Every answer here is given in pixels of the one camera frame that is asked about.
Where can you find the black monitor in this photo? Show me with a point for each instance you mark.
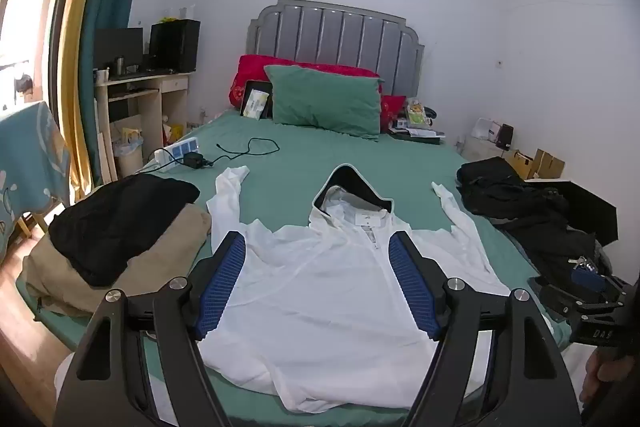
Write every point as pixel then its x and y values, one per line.
pixel 119 47

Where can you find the green pillow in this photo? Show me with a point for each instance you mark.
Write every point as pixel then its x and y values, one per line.
pixel 325 102

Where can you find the green yellow snack bag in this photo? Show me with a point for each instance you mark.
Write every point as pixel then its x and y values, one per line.
pixel 417 113

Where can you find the black box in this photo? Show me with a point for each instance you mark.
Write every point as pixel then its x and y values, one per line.
pixel 595 207

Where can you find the black computer tower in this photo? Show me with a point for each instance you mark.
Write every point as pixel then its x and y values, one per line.
pixel 175 47

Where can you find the white blue power strip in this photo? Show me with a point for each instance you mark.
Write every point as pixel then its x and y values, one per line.
pixel 175 151

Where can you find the white hoodie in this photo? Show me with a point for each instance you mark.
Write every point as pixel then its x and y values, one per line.
pixel 330 287

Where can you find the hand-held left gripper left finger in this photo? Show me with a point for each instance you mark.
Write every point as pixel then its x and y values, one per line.
pixel 225 282

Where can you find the bunch of keys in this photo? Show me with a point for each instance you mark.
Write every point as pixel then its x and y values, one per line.
pixel 582 263

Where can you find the white nightstand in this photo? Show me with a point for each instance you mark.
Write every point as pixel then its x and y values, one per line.
pixel 480 151

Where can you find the black garment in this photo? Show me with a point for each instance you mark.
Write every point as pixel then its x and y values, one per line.
pixel 120 222

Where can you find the trash bin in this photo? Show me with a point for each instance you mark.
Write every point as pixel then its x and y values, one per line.
pixel 127 159

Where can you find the small red pillow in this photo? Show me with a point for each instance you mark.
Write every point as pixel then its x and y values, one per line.
pixel 392 109

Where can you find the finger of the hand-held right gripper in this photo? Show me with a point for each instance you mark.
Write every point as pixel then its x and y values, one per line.
pixel 587 279
pixel 565 302

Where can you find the grey padded headboard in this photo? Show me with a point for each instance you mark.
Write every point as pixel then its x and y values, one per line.
pixel 340 37

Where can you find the metal cup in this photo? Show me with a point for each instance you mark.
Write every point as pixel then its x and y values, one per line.
pixel 120 66

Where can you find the cardboard boxes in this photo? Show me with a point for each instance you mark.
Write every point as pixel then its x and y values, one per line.
pixel 542 164

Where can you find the black tablet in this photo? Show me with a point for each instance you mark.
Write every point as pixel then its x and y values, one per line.
pixel 250 86

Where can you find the tissue pack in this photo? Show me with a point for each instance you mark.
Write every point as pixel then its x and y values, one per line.
pixel 256 104

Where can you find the white cup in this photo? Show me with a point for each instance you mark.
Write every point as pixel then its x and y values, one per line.
pixel 102 76

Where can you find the light wooden desk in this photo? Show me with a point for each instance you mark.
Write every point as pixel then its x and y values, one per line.
pixel 150 107

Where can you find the table with blue cloth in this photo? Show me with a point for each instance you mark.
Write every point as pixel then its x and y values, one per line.
pixel 30 157

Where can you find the beige garment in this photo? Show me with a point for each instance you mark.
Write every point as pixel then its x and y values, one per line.
pixel 170 247

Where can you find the yellow curtain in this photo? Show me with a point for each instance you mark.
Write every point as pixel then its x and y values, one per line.
pixel 82 32

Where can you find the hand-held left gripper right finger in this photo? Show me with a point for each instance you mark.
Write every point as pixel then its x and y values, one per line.
pixel 412 287

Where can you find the stack of books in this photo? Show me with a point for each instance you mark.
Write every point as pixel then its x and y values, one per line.
pixel 417 134

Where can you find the person's right hand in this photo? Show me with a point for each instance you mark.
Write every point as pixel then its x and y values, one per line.
pixel 595 377

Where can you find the white box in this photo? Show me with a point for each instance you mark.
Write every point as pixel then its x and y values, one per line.
pixel 482 129

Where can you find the black speaker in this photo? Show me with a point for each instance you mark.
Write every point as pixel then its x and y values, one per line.
pixel 506 136

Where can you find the black clothes pile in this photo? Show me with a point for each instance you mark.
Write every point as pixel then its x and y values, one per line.
pixel 555 242
pixel 505 192

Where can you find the large red pillow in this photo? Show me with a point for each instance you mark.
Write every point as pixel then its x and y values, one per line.
pixel 250 69

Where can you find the balcony window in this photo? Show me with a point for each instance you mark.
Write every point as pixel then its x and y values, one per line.
pixel 30 7

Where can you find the black clothes pile right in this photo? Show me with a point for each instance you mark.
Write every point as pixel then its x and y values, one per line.
pixel 555 242

